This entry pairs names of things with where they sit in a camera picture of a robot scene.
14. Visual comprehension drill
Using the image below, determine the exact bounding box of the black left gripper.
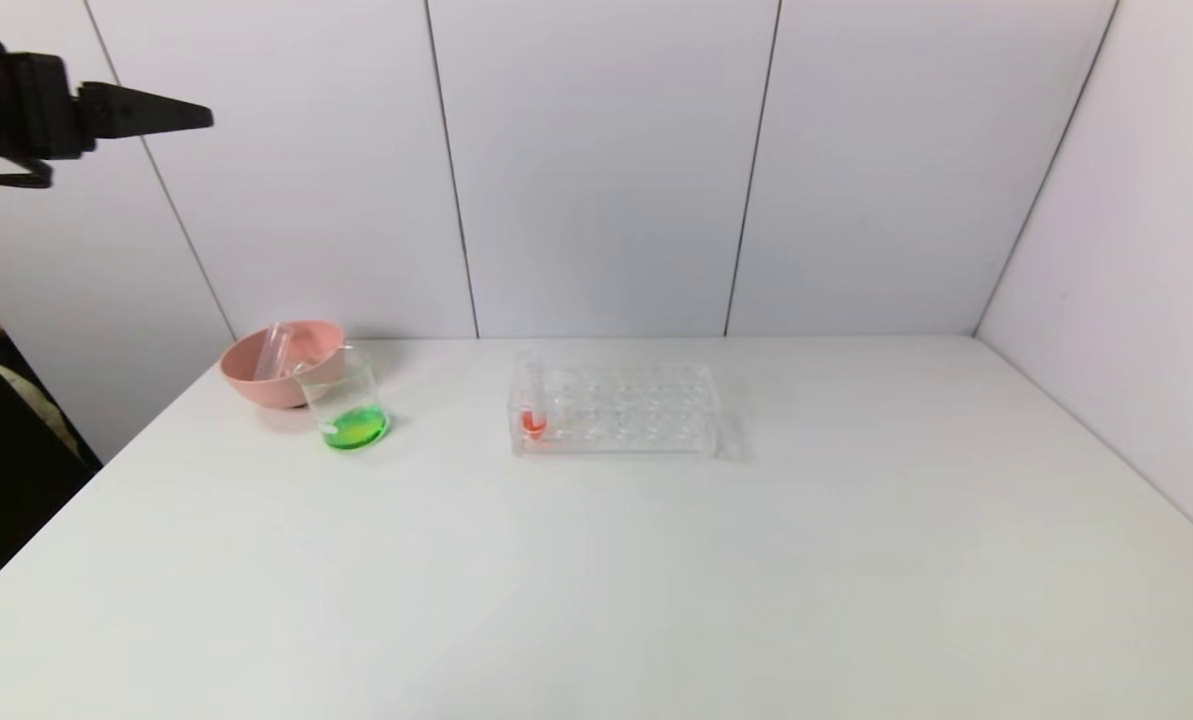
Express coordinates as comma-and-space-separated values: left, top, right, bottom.
0, 22, 215, 162

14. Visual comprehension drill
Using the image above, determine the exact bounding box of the test tube with blue pigment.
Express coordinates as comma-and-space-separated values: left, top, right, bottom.
266, 322, 298, 382

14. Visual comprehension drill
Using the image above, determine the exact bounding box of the clear glass beaker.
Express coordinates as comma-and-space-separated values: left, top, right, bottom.
294, 346, 391, 453

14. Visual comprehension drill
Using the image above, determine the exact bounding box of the test tube with red pigment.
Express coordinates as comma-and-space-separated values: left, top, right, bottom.
520, 348, 550, 441

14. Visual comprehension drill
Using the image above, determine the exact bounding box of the clear acrylic test tube rack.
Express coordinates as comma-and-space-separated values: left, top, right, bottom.
508, 350, 723, 460

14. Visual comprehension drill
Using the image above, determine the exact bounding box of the pink plastic bowl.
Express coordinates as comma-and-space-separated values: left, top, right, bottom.
220, 320, 348, 410

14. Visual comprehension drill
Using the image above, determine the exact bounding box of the dark background furniture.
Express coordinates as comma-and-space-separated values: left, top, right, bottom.
0, 265, 105, 613

